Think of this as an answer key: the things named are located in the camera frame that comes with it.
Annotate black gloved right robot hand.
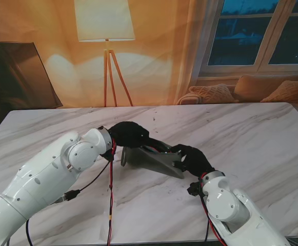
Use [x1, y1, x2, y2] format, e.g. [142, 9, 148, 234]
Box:
[171, 143, 216, 178]

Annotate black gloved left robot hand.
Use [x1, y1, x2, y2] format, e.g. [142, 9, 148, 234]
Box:
[108, 121, 169, 155]

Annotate grey felt storage pouch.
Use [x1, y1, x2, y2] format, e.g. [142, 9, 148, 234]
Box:
[120, 142, 186, 180]

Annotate beige cushioned armrest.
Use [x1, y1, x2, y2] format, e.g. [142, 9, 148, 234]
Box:
[176, 91, 198, 106]

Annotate knitted cushion beside armrest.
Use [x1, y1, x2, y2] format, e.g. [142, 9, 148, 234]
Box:
[188, 84, 240, 104]

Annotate tan sofa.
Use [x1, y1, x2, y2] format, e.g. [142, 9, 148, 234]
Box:
[233, 73, 298, 104]

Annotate cream curtain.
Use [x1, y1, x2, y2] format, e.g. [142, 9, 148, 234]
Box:
[173, 0, 225, 105]

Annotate floor lamp with wooden tripod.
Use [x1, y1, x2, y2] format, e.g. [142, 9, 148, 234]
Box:
[73, 0, 135, 107]

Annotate knitted cushion on sofa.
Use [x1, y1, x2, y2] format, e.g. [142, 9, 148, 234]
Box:
[261, 78, 298, 104]

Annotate dark flat screen television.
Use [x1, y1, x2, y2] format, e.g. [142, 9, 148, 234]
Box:
[0, 41, 64, 111]

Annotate white framed window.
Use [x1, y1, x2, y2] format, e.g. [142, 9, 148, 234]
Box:
[207, 0, 298, 74]

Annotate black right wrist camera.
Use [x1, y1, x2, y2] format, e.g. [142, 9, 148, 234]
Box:
[187, 181, 204, 197]

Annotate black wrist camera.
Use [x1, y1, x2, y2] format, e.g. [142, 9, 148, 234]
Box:
[187, 181, 204, 197]
[101, 150, 116, 162]

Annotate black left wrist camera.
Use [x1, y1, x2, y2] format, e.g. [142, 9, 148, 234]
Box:
[101, 150, 116, 162]

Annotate red black right arm cable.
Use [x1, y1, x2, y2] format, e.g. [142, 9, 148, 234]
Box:
[199, 174, 227, 246]

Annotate red black arm cable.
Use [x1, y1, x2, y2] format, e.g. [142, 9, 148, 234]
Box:
[199, 174, 227, 246]
[7, 142, 117, 246]

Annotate red black left arm cable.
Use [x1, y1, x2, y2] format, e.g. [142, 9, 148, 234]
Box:
[7, 142, 117, 246]

